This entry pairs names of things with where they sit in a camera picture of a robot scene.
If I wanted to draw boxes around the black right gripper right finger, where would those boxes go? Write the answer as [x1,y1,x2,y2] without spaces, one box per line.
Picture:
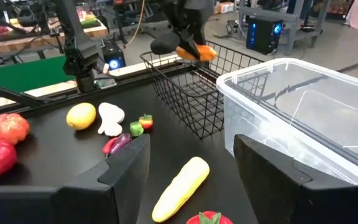
[233,134,358,224]

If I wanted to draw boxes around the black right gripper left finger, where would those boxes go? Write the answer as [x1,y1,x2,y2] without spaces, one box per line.
[0,134,151,224]

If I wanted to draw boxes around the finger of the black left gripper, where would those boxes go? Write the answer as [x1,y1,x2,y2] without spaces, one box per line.
[150,30,181,55]
[178,30,202,60]

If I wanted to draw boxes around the large orange carrot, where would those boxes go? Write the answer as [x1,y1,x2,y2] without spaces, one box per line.
[175,44,218,62]

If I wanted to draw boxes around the yellow lemon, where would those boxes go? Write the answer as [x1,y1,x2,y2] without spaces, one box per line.
[66,102,97,131]

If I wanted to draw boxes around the white garlic bulb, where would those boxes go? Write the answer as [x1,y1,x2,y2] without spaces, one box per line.
[97,102,126,137]

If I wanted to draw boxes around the yellow corn cob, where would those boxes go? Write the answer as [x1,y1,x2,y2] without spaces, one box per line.
[152,156,210,223]

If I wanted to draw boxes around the black computer tower blue lights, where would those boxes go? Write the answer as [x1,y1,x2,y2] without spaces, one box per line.
[246,17,284,55]
[102,42,127,71]

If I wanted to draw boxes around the clear plastic bin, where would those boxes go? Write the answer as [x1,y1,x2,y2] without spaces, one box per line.
[216,57,358,186]

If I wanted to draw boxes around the small purple eggplant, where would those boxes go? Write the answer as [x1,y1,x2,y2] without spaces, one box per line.
[109,133,132,155]

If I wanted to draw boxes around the small green pepper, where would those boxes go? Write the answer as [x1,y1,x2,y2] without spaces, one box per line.
[129,121,144,138]

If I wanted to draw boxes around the orange red pumpkin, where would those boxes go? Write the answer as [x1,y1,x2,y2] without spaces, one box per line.
[0,113,30,146]

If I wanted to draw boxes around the grey metal table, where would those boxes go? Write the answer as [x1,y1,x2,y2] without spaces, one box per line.
[237,0,331,56]

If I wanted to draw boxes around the green mat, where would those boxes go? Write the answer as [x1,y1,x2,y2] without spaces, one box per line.
[0,55,74,102]

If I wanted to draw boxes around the wooden top work table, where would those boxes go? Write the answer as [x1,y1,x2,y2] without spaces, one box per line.
[0,14,109,57]

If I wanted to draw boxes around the black wire basket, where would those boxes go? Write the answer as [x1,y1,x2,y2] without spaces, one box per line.
[140,40,264,141]

